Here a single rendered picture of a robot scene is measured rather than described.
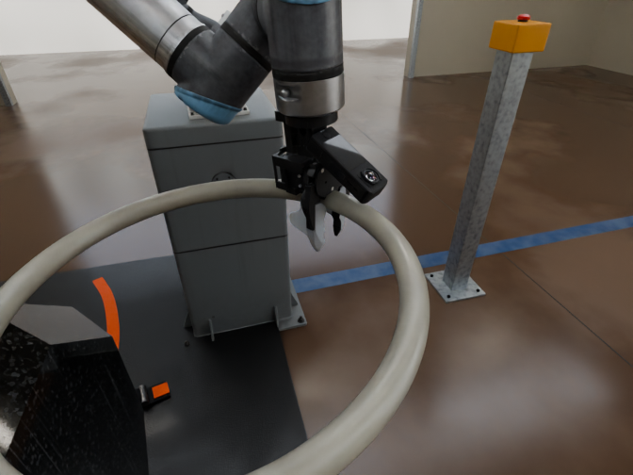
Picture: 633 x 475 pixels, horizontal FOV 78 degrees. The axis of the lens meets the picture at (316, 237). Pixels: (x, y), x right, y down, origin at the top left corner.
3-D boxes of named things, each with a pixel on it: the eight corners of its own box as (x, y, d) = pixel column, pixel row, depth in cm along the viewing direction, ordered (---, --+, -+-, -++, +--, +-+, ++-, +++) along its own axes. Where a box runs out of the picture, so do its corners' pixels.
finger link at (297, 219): (296, 240, 65) (298, 188, 60) (324, 253, 61) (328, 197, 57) (283, 247, 62) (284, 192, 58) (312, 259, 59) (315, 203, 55)
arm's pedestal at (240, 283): (181, 272, 189) (135, 90, 141) (282, 255, 201) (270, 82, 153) (182, 352, 150) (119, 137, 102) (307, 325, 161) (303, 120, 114)
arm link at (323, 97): (357, 68, 50) (310, 87, 44) (358, 106, 52) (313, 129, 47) (303, 63, 55) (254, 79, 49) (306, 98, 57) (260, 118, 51)
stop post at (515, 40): (485, 295, 176) (575, 22, 115) (446, 303, 172) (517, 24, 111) (460, 268, 192) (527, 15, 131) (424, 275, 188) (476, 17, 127)
